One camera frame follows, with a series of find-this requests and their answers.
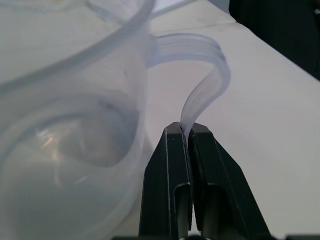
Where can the clear plastic measuring cup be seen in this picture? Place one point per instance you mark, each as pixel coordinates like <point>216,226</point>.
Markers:
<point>75,125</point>

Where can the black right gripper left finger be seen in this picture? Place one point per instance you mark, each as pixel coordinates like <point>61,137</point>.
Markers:
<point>165,180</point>

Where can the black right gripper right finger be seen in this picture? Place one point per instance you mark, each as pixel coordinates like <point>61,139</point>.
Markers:
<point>220,180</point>

